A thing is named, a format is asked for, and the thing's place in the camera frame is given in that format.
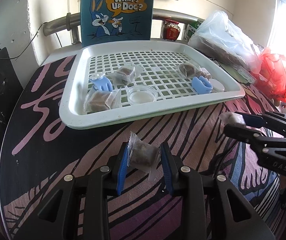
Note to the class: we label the clear plastic bag bundle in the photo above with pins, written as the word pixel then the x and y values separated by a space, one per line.
pixel 219 38

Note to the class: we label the grey metal pipe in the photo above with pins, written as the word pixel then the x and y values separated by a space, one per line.
pixel 72 21

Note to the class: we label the blue clip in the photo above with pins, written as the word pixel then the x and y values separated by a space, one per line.
pixel 201 85
pixel 101 82

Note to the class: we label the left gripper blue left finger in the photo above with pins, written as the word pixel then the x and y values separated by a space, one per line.
pixel 120 168

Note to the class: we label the teal cartoon tote bag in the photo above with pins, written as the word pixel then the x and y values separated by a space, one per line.
pixel 115 20

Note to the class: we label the pink cartoon blanket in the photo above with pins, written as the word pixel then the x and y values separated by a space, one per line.
pixel 39 150

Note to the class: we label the red glass jar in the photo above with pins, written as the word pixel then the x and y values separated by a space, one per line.
pixel 170 30

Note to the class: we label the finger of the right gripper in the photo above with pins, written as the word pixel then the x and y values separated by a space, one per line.
pixel 253 120

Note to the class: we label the clear round dish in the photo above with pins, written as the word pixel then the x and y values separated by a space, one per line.
pixel 139 94

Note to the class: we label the white perforated plastic tray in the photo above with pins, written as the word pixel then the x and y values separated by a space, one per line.
pixel 159 61

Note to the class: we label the white round lid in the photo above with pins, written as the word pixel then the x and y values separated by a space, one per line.
pixel 216 85

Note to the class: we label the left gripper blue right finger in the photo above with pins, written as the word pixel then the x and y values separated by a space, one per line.
pixel 171 166

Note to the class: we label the red plastic bag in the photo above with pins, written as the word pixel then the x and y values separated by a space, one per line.
pixel 271 79

